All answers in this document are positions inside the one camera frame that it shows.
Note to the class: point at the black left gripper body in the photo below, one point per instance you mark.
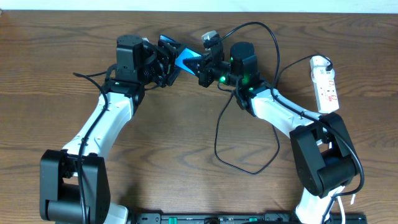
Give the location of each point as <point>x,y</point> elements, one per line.
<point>170,66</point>

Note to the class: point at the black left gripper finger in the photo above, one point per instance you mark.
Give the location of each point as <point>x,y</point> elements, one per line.
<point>173,76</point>
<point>171,49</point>

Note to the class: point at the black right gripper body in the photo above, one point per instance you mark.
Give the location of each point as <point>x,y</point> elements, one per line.
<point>204,71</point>

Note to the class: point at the blue Galaxy S25+ smartphone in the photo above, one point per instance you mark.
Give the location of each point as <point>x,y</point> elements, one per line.
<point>186,53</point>

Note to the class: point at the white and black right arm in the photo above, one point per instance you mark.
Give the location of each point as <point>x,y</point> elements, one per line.
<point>324,155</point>

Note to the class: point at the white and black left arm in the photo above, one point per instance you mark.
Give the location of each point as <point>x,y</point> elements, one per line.
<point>74,185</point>

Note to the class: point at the white power strip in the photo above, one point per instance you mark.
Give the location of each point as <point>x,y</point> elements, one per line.
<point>323,78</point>

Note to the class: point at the small white paper tag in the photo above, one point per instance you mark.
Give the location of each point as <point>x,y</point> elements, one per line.
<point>352,199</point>

